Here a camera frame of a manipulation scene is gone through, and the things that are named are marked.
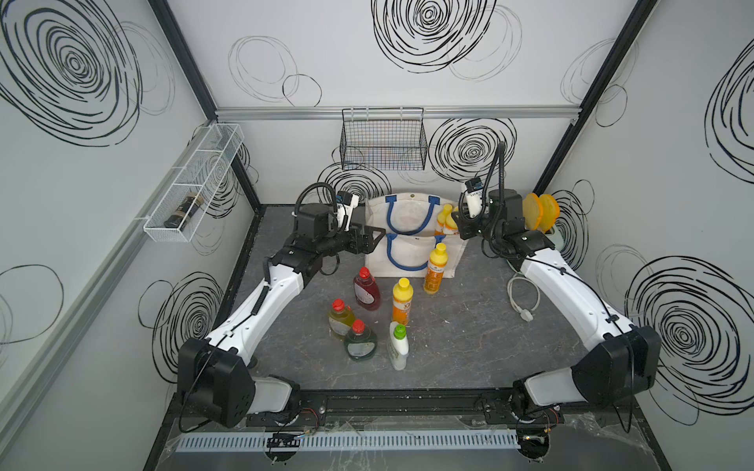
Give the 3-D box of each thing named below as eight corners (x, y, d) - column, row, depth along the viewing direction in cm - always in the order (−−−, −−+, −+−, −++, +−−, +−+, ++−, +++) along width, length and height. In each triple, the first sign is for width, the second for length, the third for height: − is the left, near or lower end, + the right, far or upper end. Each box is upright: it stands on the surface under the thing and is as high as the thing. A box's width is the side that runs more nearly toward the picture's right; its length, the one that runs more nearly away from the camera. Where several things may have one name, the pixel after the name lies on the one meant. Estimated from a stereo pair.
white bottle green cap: (395, 372, 81) (399, 349, 67) (388, 350, 85) (389, 324, 70) (407, 368, 82) (412, 344, 67) (399, 346, 86) (402, 319, 71)
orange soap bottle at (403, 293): (391, 328, 89) (394, 292, 72) (391, 314, 92) (393, 277, 75) (406, 328, 89) (412, 292, 72) (406, 314, 92) (411, 277, 75)
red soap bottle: (358, 304, 94) (354, 274, 80) (366, 295, 96) (364, 265, 82) (372, 315, 91) (370, 287, 77) (380, 307, 93) (380, 277, 79)
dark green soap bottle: (348, 357, 84) (342, 336, 71) (361, 340, 87) (357, 316, 74) (363, 369, 82) (360, 349, 69) (375, 351, 85) (374, 329, 72)
